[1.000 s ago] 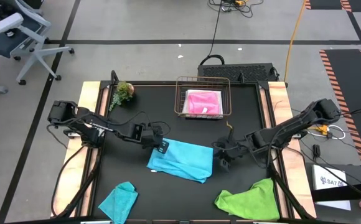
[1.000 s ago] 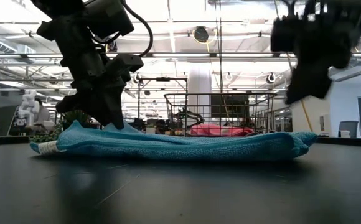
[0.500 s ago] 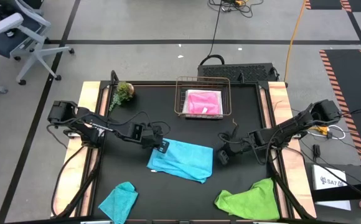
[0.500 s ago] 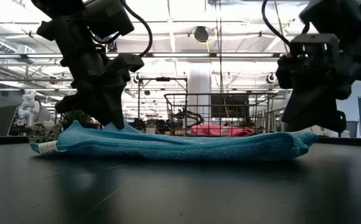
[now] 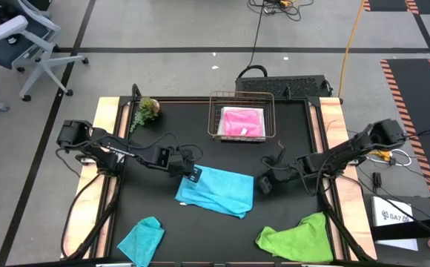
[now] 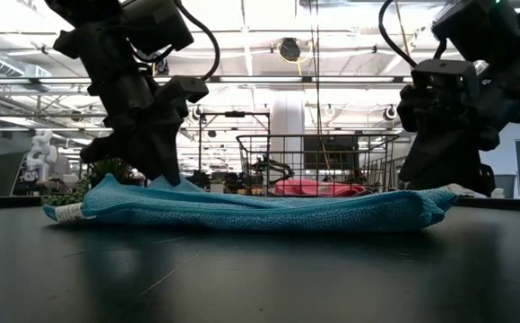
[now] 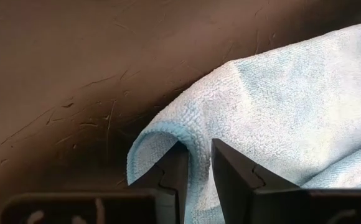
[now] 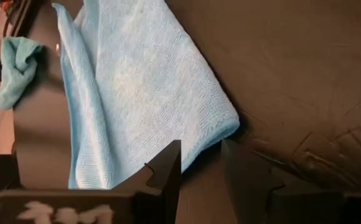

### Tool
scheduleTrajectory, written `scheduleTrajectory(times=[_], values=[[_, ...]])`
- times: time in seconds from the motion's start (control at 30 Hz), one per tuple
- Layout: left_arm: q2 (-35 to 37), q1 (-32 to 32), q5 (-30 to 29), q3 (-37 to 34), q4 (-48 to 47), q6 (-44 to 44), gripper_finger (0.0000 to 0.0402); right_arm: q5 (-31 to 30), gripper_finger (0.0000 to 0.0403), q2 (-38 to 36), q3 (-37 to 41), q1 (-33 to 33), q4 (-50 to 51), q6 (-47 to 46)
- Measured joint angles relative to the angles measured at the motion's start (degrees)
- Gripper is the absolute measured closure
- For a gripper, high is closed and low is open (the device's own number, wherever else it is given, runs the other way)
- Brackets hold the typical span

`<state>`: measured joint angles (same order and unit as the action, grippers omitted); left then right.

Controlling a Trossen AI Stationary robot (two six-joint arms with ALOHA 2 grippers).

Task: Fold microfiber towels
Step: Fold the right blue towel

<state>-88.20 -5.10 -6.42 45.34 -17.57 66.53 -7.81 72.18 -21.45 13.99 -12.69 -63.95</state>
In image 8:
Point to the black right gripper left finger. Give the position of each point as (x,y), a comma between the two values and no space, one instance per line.
(74,208)

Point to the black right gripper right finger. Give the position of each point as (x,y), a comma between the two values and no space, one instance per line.
(292,208)

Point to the light blue microfiber towel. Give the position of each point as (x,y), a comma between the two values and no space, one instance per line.
(137,93)

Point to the teal microfiber towel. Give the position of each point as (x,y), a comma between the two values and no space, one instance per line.
(15,71)

